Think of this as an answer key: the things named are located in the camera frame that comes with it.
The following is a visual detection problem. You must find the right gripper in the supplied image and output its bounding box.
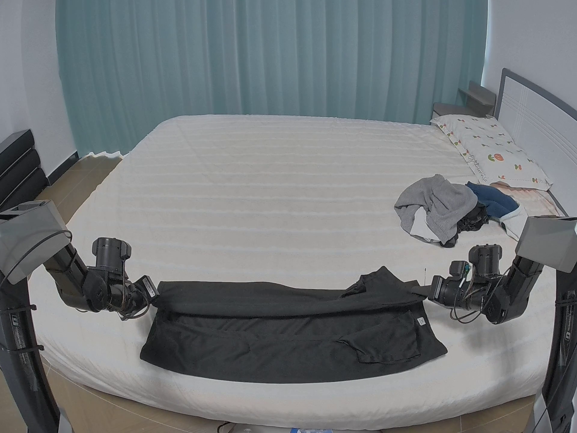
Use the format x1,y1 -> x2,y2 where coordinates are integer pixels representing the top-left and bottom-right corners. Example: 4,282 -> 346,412
428,275 -> 452,306

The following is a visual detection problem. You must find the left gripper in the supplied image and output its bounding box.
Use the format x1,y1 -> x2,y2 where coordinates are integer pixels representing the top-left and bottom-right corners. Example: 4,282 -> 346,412
133,276 -> 161,309

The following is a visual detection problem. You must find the black T-shirt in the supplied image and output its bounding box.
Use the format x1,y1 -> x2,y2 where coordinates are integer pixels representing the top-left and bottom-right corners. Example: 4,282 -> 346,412
140,266 -> 448,384

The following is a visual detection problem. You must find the pile of clothes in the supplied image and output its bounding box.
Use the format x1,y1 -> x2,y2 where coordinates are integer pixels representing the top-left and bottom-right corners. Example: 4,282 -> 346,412
394,174 -> 530,248

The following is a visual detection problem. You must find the bed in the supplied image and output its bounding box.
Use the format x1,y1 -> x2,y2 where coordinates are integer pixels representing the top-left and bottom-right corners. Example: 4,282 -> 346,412
27,67 -> 577,423

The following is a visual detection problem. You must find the white printed pillow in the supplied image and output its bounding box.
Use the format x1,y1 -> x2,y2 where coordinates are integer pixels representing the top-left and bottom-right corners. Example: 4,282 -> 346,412
429,114 -> 554,190

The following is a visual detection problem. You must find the black chest of drawers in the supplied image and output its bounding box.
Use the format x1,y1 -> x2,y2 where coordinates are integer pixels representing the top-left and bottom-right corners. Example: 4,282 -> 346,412
0,129 -> 48,211

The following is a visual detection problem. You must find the grey bedside table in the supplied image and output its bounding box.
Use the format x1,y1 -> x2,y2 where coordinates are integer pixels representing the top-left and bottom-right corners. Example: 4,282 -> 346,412
432,81 -> 496,118

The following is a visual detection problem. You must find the blue-green curtain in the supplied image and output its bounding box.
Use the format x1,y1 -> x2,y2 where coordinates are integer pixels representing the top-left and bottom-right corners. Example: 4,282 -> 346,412
54,0 -> 490,159

